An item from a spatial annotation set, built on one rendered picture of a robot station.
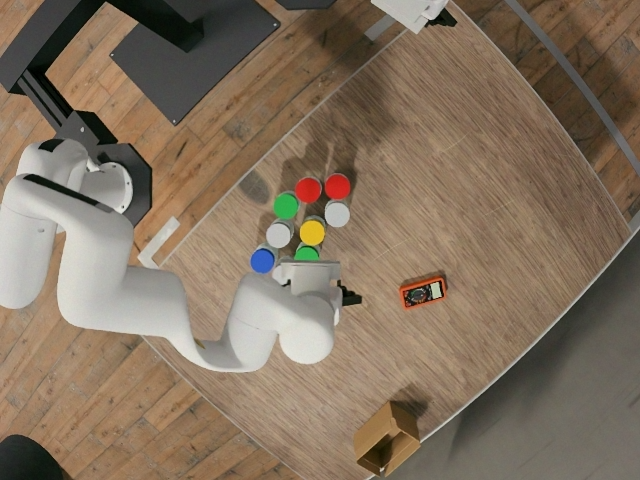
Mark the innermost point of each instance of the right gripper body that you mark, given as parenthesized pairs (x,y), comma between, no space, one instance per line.
(335,298)

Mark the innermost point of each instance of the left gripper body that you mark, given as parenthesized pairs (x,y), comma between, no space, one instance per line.
(434,8)

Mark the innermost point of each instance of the red bottle cap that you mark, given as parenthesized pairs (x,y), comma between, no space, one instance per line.
(337,186)
(308,189)

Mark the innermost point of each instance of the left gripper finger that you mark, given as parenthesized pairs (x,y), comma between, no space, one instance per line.
(447,19)

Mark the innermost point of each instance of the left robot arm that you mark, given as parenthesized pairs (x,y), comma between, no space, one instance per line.
(407,12)

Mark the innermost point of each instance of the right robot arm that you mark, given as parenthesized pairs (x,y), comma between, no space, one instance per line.
(98,290)

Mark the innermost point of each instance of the open brown cardboard box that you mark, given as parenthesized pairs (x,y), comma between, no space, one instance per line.
(389,440)

